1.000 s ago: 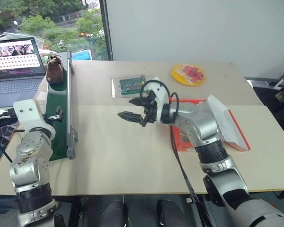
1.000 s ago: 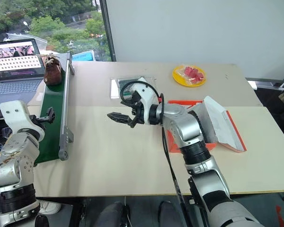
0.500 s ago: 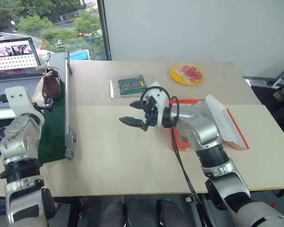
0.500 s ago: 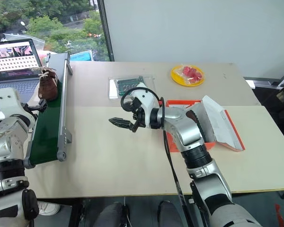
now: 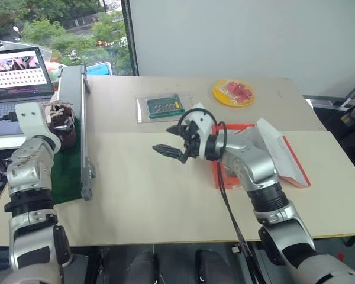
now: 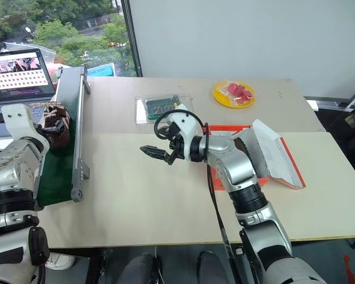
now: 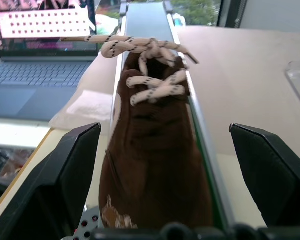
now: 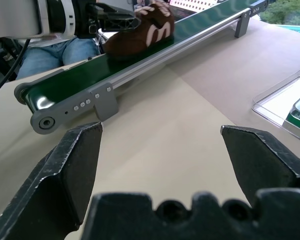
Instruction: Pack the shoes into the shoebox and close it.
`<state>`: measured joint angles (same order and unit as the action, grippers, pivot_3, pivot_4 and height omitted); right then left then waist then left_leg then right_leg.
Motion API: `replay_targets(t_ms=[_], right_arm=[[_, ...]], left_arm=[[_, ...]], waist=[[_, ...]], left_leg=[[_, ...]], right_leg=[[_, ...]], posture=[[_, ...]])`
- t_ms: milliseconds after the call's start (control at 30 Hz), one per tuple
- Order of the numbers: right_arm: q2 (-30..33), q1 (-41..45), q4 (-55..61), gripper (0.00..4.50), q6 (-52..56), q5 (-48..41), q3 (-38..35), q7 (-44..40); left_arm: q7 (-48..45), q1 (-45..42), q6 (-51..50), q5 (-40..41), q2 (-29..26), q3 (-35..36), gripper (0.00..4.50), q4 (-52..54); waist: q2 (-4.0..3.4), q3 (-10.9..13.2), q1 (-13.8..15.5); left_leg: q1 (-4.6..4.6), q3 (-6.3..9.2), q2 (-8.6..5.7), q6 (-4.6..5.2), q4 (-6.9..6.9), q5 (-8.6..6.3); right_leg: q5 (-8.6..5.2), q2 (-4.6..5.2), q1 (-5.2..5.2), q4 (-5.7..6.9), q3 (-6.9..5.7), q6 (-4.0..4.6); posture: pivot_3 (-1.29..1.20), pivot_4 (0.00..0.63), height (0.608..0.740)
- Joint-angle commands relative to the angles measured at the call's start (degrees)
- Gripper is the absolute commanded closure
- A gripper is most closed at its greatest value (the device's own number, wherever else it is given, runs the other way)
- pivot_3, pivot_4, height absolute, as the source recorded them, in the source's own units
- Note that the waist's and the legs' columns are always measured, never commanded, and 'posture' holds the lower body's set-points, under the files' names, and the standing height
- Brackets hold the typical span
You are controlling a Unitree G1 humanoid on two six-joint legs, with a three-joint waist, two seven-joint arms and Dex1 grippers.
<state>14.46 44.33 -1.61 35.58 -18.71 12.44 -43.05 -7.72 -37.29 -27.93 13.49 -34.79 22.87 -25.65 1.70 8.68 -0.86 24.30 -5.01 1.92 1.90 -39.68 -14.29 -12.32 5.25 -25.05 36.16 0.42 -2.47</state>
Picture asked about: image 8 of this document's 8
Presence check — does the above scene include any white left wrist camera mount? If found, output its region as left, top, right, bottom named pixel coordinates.
left=61, top=0, right=78, bottom=38

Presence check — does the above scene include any person in blue jeans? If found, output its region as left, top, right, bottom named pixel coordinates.
left=15, top=36, right=101, bottom=81

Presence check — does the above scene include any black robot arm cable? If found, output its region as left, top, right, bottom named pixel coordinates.
left=0, top=37, right=32, bottom=98

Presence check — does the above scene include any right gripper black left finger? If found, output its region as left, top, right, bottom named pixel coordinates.
left=0, top=121, right=104, bottom=240

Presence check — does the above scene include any white board with red dots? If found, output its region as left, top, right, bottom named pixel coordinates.
left=169, top=0, right=222, bottom=15

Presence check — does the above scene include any brown plush shoe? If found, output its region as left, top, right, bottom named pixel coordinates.
left=100, top=2, right=176, bottom=62

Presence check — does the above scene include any clear plastic shoebox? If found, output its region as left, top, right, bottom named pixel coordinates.
left=252, top=68, right=300, bottom=146

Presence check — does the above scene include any green belt conveyor, grey frame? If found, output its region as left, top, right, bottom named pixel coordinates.
left=13, top=0, right=270, bottom=136

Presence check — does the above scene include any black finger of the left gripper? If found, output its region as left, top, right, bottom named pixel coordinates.
left=99, top=14, right=142, bottom=33
left=88, top=1, right=137, bottom=17

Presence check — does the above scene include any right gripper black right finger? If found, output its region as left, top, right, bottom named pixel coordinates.
left=220, top=125, right=300, bottom=209

